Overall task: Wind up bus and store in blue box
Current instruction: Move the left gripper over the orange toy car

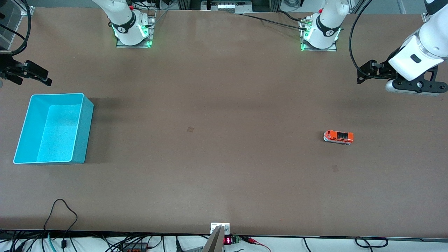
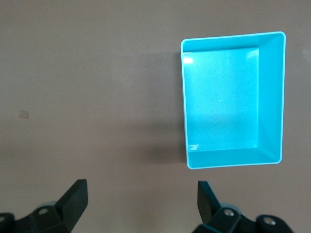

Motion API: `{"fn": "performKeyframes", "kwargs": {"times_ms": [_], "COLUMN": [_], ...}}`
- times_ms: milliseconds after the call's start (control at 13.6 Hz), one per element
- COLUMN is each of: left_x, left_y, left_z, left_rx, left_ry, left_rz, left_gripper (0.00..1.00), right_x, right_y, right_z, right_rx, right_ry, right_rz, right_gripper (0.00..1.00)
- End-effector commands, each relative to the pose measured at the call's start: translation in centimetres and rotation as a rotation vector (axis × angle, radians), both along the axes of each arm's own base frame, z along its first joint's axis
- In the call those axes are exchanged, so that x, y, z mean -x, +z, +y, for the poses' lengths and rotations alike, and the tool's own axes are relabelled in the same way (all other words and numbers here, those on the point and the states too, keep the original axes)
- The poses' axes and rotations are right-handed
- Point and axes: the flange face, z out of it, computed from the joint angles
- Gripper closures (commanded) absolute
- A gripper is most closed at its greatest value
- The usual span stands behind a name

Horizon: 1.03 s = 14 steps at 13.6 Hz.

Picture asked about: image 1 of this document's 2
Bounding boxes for orange toy bus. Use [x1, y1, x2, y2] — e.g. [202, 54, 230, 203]
[323, 130, 354, 146]

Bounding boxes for blue plastic box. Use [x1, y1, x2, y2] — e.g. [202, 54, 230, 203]
[13, 93, 94, 165]

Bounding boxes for white electronics box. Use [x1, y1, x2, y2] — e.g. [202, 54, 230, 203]
[201, 0, 253, 14]

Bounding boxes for grey aluminium bar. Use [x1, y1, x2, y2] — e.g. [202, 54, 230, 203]
[202, 225, 225, 252]

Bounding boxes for thick black table cable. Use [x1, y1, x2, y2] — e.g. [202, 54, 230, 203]
[278, 10, 306, 23]
[227, 13, 308, 31]

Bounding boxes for black coiled cable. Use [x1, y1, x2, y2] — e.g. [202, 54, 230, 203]
[355, 237, 389, 248]

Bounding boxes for thin black looped cable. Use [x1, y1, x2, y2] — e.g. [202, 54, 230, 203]
[43, 199, 78, 249]

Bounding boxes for red clip lead wires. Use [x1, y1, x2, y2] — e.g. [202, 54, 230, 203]
[241, 237, 272, 252]

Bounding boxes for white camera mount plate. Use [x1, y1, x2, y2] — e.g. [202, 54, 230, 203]
[210, 223, 230, 235]

